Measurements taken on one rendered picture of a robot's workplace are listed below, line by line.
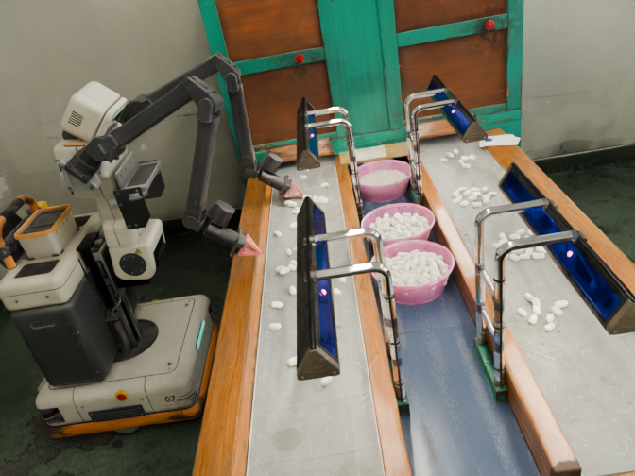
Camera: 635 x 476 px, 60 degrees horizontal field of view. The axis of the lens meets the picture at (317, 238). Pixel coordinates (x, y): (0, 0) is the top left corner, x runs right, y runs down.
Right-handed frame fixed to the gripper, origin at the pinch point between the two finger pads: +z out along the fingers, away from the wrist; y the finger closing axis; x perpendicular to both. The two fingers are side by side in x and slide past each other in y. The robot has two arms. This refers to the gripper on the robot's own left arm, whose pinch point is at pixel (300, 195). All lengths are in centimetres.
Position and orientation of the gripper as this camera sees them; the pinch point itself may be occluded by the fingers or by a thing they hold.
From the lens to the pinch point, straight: 235.0
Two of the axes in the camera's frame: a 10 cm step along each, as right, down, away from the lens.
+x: -5.0, 7.5, 4.3
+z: 8.6, 4.2, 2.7
